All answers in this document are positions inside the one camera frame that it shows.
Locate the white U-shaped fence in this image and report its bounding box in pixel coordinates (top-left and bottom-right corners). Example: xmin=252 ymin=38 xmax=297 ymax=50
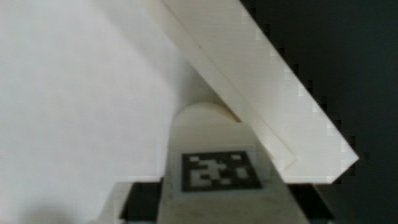
xmin=146 ymin=0 xmax=357 ymax=184

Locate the white leg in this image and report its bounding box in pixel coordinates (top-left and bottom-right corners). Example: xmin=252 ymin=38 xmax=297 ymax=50
xmin=156 ymin=103 xmax=309 ymax=224

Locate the white square tabletop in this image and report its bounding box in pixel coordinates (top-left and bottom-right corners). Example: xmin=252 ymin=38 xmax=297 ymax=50
xmin=0 ymin=0 xmax=220 ymax=224

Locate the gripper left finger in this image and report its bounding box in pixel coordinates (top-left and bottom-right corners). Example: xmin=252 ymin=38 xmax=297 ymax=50
xmin=105 ymin=181 xmax=162 ymax=224

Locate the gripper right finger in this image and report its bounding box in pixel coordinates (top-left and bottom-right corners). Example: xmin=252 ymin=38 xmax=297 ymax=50
xmin=288 ymin=184 xmax=334 ymax=224

